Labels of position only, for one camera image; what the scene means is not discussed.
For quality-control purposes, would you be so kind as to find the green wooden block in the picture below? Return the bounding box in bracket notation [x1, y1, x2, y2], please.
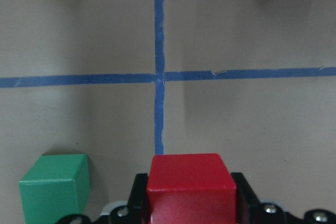
[18, 154, 90, 223]

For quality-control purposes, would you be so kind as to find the red wooden block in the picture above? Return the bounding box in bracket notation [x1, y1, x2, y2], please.
[146, 153, 237, 223]

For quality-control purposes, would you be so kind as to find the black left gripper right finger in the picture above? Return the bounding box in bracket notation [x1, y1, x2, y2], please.
[231, 172, 260, 224]

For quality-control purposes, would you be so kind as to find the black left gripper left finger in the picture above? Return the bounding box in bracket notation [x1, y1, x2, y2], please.
[127, 173, 149, 223]

